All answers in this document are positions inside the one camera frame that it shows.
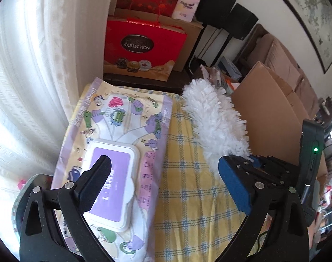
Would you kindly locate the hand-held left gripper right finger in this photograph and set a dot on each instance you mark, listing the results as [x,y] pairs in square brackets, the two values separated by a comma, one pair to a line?
[235,182]

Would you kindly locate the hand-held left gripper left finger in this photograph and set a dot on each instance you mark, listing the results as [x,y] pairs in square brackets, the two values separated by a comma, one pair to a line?
[96,181]

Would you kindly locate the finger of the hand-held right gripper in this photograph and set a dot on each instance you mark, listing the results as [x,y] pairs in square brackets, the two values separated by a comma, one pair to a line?
[255,161]
[264,174]

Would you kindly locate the cardboard box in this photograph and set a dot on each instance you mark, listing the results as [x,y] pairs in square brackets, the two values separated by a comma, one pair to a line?
[266,114]

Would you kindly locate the white fluffy duster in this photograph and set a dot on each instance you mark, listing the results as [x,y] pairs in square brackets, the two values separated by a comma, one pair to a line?
[215,122]

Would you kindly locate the wet wipes pack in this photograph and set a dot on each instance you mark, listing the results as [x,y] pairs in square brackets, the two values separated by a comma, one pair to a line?
[127,125]

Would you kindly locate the yellow checked cloth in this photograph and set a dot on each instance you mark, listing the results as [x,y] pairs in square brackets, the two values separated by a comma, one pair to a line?
[187,174]

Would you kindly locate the beige sofa cushion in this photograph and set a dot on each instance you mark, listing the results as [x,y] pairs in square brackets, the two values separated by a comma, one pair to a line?
[280,54]
[305,87]

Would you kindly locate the clear round object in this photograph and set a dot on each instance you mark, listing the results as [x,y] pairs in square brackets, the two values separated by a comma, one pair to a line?
[21,202]

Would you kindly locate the brown sofa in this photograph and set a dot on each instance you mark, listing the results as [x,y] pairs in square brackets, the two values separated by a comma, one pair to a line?
[286,60]

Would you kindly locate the blue and white box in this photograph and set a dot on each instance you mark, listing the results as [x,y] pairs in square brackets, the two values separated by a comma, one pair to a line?
[230,69]

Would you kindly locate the white curtain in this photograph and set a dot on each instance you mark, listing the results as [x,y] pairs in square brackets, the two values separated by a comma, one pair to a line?
[32,73]

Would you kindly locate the framed ink painting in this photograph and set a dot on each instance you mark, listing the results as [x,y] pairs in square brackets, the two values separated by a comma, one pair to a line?
[313,13]

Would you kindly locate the brown cardboard carton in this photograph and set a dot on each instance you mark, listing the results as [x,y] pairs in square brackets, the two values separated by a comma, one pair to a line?
[193,41]

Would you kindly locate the black speaker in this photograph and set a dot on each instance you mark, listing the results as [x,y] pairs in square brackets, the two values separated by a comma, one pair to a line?
[241,20]
[216,5]

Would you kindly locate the red gift bag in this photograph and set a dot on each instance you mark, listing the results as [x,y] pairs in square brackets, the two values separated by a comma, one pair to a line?
[144,46]

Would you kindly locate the pink tissue pack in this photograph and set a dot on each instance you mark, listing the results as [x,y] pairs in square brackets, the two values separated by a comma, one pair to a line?
[186,4]

